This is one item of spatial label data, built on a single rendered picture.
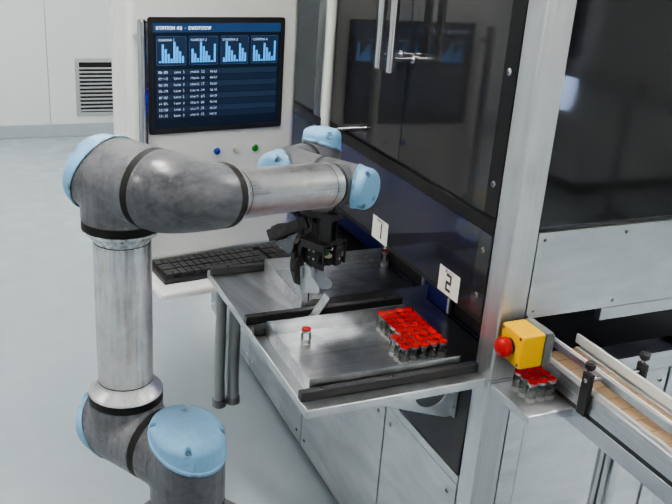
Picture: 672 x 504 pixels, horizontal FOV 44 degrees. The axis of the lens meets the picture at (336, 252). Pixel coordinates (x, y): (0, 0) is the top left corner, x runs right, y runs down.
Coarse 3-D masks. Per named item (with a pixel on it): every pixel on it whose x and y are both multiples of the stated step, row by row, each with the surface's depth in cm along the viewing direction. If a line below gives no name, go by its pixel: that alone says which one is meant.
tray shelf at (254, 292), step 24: (216, 288) 210; (240, 288) 208; (264, 288) 209; (240, 312) 196; (432, 312) 203; (264, 336) 185; (456, 336) 192; (288, 384) 167; (408, 384) 170; (432, 384) 171; (456, 384) 172; (480, 384) 174; (312, 408) 160; (336, 408) 161; (360, 408) 164
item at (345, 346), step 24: (360, 312) 193; (288, 336) 186; (312, 336) 186; (336, 336) 187; (360, 336) 188; (288, 360) 173; (312, 360) 176; (336, 360) 177; (360, 360) 178; (384, 360) 178; (432, 360) 173; (456, 360) 176; (312, 384) 163
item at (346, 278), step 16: (352, 256) 228; (368, 256) 230; (272, 272) 213; (288, 272) 219; (336, 272) 221; (352, 272) 222; (368, 272) 222; (384, 272) 223; (288, 288) 203; (336, 288) 211; (352, 288) 212; (368, 288) 213; (384, 288) 213; (400, 288) 206; (416, 288) 208; (304, 304) 196
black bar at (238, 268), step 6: (240, 264) 217; (246, 264) 217; (252, 264) 218; (258, 264) 218; (210, 270) 214; (216, 270) 213; (222, 270) 214; (228, 270) 215; (234, 270) 215; (240, 270) 216; (246, 270) 217; (252, 270) 218; (258, 270) 218
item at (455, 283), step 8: (440, 264) 187; (440, 272) 187; (448, 272) 184; (440, 280) 187; (448, 280) 184; (456, 280) 181; (440, 288) 188; (448, 288) 184; (456, 288) 181; (448, 296) 185; (456, 296) 182
